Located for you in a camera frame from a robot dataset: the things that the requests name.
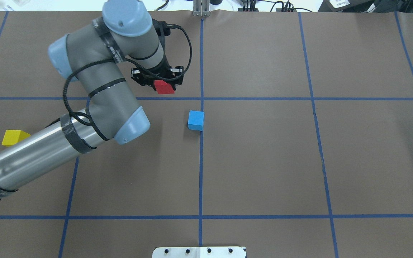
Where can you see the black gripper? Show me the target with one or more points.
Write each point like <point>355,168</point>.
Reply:
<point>158,70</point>

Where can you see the red cube block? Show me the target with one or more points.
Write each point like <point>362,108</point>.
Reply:
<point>163,88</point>

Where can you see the blue cube block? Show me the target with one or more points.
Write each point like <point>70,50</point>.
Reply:
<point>196,120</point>

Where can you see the yellow cube block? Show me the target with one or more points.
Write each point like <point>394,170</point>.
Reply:
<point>12,137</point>

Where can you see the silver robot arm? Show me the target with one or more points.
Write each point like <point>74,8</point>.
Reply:
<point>100,105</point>

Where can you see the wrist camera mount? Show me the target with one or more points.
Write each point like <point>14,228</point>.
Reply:
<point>162,29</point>

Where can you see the aluminium frame post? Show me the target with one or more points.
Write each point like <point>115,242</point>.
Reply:
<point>201,8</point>

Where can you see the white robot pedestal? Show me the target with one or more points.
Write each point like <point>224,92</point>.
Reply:
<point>200,252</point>

